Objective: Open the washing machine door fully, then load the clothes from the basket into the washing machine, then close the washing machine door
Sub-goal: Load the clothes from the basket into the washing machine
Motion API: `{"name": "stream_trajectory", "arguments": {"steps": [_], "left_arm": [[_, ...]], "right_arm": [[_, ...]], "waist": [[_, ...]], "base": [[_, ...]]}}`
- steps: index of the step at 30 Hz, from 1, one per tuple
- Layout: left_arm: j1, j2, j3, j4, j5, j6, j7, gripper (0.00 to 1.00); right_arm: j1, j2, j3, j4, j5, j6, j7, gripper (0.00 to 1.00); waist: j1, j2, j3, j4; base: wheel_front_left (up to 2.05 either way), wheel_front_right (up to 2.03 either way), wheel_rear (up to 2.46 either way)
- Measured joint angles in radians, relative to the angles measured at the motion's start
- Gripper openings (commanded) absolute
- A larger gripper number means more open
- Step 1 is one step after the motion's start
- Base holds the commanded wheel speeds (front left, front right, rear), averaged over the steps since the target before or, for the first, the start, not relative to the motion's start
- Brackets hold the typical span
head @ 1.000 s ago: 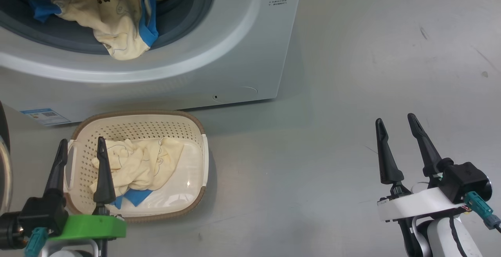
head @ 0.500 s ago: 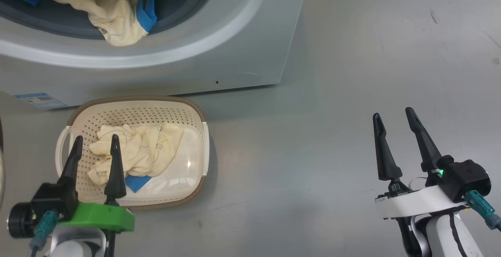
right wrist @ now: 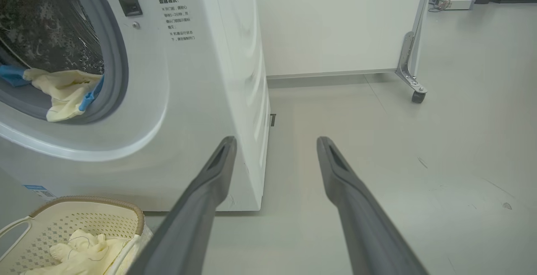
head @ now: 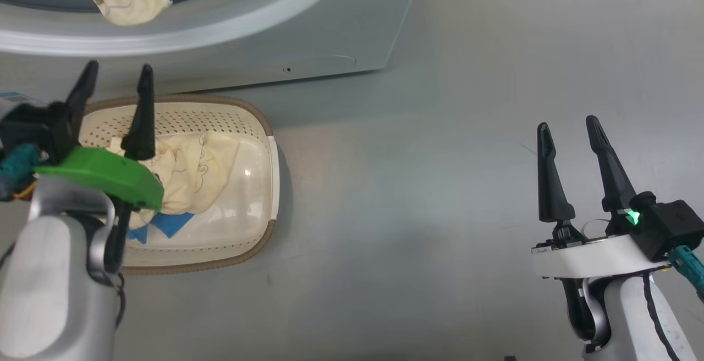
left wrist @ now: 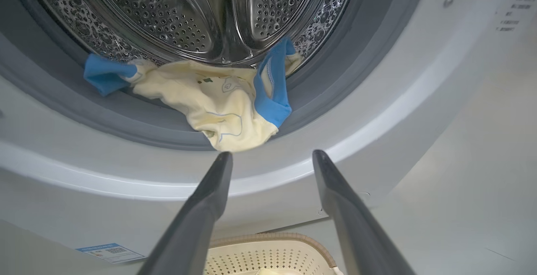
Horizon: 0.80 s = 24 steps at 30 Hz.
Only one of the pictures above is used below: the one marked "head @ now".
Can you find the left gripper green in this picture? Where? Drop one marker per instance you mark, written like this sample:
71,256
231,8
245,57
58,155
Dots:
110,174

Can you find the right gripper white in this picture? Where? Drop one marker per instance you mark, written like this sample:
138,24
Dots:
594,259

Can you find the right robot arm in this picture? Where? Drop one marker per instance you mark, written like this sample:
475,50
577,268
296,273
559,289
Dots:
627,322

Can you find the white front-load washing machine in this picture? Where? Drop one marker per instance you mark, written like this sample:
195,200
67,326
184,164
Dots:
330,14

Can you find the blue energy label sticker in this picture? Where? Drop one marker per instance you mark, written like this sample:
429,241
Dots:
14,97

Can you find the cream perforated laundry basket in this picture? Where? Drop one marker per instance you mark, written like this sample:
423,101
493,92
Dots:
247,185

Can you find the oval drain filter cover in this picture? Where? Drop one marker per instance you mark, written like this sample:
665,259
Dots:
330,64

